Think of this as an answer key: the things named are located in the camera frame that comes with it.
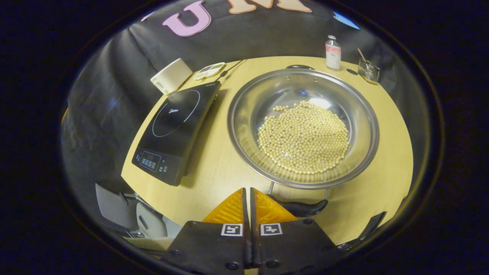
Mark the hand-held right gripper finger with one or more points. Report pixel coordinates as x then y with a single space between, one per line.
246 229
255 244

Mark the black induction cooktop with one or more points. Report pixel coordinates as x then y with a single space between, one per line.
172 126

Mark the stainless steel pot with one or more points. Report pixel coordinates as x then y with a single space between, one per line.
290 88

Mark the pile of soybeans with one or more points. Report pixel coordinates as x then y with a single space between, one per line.
303 141

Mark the black curved bar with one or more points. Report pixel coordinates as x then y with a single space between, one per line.
372 225

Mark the grey chair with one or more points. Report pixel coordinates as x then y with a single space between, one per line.
114 206

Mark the white divided bean dish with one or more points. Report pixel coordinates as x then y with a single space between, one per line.
209 70

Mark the white toaster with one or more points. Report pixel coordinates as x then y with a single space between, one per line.
172 76

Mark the small black cap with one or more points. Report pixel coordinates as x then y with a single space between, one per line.
352 71

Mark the clear bottle with pink label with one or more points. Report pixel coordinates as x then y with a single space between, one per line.
333 55

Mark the small glass jar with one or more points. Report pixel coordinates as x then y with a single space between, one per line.
368 72

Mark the black backdrop cloth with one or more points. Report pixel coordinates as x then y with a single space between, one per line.
114 76

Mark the wooden stick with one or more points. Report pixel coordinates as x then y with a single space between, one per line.
361 54

